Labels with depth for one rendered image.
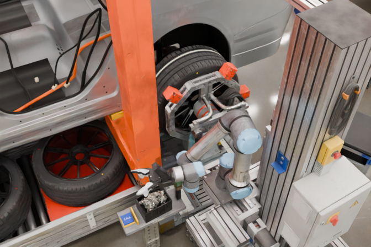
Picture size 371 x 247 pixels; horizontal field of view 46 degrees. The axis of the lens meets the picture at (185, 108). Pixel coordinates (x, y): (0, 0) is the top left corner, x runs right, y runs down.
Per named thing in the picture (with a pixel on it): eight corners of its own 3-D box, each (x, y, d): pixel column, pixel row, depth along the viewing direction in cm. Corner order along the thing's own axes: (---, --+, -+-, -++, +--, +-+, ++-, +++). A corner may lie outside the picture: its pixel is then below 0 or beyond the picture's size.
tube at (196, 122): (203, 97, 283) (204, 86, 275) (219, 117, 271) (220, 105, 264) (180, 106, 277) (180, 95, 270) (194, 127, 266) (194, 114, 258)
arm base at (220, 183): (245, 185, 255) (247, 175, 248) (224, 196, 250) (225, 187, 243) (231, 167, 264) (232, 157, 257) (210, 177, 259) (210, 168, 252)
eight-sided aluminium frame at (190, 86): (231, 118, 325) (237, 62, 285) (236, 123, 321) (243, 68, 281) (166, 144, 307) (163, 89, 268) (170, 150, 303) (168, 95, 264)
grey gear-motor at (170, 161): (158, 149, 367) (156, 122, 341) (180, 187, 341) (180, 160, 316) (138, 157, 361) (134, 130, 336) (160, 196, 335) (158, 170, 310)
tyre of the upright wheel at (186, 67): (134, 65, 279) (148, 129, 328) (149, 87, 264) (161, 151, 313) (222, 30, 296) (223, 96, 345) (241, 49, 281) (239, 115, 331)
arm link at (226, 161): (234, 161, 255) (236, 147, 245) (243, 180, 246) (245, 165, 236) (215, 166, 253) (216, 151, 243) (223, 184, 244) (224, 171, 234)
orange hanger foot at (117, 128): (125, 114, 335) (120, 81, 310) (153, 162, 303) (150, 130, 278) (105, 122, 330) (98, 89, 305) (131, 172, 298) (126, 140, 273)
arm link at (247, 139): (242, 177, 247) (253, 112, 207) (252, 199, 237) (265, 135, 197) (222, 182, 244) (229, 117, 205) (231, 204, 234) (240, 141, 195)
